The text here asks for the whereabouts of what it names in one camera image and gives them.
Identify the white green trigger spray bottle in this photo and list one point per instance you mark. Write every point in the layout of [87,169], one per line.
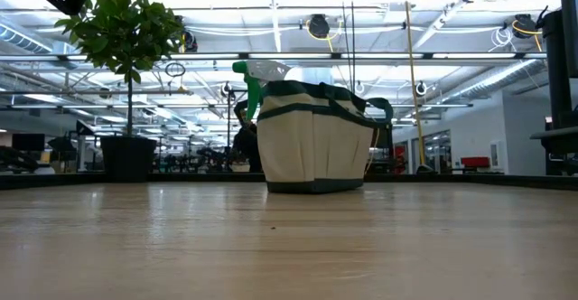
[254,94]

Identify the cream canvas green-trimmed gardening bag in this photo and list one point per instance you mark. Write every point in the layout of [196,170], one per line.
[316,146]

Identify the green leafy potted tree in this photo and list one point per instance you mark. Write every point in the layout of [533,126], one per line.
[122,29]

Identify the black background monitor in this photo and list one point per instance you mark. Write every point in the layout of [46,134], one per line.
[27,142]

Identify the black plant pot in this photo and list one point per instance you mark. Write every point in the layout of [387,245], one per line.
[128,157]

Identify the person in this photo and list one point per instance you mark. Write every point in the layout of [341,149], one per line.
[247,146]

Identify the red box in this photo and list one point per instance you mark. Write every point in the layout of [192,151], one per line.
[475,162]

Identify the black equipment stand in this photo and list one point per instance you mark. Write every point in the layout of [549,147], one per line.
[557,87]

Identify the black aluminium table frame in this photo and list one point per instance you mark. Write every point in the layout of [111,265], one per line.
[13,181]

